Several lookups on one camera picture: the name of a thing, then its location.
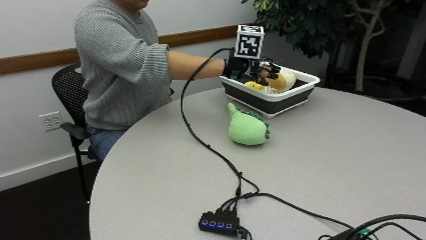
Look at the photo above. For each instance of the beige round plush toy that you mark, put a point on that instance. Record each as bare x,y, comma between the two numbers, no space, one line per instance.
286,81

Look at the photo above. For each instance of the yellow plush toy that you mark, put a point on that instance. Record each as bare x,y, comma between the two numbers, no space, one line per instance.
255,86

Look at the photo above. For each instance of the white and black basin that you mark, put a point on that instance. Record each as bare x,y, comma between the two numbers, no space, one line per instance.
272,96

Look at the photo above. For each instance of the white marker cube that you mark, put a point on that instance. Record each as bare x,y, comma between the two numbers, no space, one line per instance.
247,42

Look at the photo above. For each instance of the green dinosaur plush toy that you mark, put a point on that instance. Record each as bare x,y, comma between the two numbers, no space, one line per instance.
246,128

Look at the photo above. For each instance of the potted indoor tree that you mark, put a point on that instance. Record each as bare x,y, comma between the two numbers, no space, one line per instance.
336,30

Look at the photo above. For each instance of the the person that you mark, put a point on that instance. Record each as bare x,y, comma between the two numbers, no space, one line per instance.
119,66

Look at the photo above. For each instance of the black mesh office chair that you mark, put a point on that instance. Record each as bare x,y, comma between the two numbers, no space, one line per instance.
73,100

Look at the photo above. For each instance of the black usb hub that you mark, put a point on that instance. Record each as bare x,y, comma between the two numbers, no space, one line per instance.
218,223

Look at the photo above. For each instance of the wooden wall rail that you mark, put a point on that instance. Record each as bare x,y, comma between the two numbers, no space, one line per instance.
87,50

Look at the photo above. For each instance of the white wall outlet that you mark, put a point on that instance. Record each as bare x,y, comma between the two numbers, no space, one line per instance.
50,121

